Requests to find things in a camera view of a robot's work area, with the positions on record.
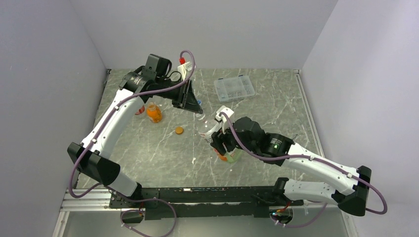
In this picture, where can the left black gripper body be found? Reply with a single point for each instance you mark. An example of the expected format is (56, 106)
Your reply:
(178, 95)

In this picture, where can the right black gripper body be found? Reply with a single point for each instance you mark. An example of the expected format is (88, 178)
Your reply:
(229, 139)

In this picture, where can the large clear tea bottle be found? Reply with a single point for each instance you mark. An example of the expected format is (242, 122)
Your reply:
(209, 129)

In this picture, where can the small red label bottle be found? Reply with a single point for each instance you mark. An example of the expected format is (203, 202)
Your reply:
(140, 111)

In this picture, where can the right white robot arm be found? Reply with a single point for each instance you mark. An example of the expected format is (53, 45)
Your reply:
(344, 186)

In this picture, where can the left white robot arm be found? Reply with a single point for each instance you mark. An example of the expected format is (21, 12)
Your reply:
(91, 156)

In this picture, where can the orange bottle cap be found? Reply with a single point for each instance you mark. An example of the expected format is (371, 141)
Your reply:
(179, 130)

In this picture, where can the orange juice bottle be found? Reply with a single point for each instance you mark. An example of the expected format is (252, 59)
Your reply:
(154, 113)

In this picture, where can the clear plastic screw box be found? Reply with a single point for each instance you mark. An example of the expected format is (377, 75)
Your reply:
(235, 88)

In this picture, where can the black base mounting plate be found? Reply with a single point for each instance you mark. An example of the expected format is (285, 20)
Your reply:
(255, 201)

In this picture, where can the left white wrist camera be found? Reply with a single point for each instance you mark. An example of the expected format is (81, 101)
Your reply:
(184, 67)

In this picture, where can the aluminium rail frame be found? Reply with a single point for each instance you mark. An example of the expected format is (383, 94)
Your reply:
(91, 216)

